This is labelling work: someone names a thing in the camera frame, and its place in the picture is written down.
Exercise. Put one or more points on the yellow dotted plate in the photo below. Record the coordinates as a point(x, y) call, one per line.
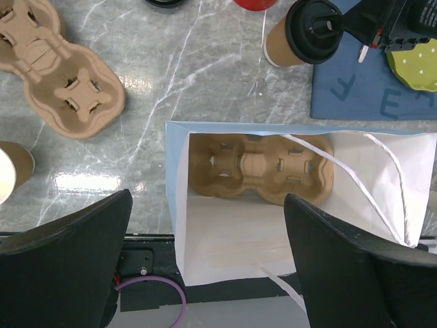
point(416, 68)

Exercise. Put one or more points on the silver fork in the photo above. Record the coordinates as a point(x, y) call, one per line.
point(362, 53)

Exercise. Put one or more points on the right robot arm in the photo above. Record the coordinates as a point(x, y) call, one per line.
point(386, 25)

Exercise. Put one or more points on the red straw holder cup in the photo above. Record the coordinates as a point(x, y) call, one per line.
point(255, 5)

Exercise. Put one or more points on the brown paper cup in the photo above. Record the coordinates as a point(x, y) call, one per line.
point(17, 166)
point(277, 49)

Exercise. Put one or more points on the light blue paper bag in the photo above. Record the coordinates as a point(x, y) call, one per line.
point(258, 200)

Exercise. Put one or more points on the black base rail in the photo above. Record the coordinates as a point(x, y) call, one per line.
point(147, 277)

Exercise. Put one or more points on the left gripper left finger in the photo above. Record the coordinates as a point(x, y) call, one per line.
point(60, 274)

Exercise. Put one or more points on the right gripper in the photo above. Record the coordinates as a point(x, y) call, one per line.
point(390, 25)

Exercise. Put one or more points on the cardboard cup carrier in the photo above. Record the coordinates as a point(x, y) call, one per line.
point(227, 165)
point(68, 85)

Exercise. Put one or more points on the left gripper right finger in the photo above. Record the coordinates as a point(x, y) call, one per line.
point(352, 278)

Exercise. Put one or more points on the blue letter-print cloth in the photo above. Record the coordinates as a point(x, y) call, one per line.
point(344, 89)

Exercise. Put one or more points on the black cup lid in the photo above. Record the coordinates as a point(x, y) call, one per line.
point(165, 3)
point(313, 30)

